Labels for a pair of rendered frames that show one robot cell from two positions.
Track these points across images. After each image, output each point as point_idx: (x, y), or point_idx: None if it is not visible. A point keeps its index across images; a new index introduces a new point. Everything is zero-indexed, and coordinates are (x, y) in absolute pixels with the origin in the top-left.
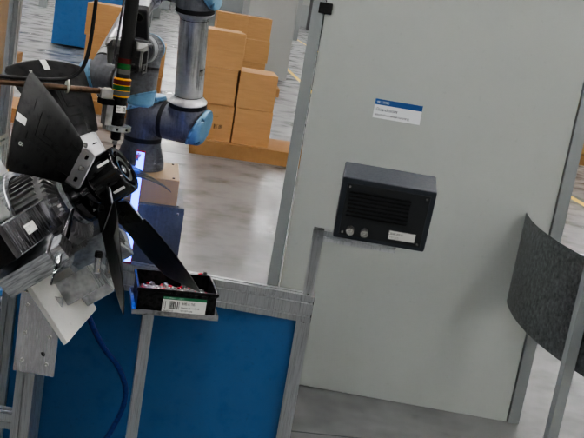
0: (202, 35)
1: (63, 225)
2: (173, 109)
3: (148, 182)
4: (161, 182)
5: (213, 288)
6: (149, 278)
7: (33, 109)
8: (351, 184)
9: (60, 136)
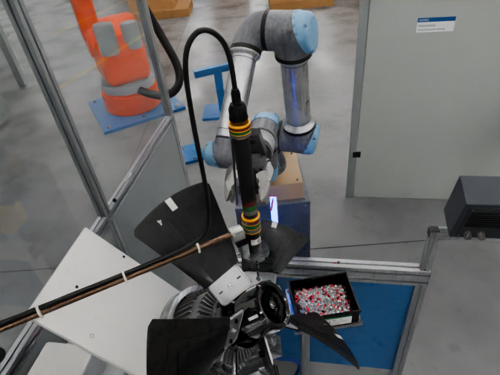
0: (304, 75)
1: (230, 364)
2: (288, 135)
3: (278, 187)
4: (289, 185)
5: (353, 294)
6: (298, 284)
7: (167, 359)
8: (474, 209)
9: (205, 344)
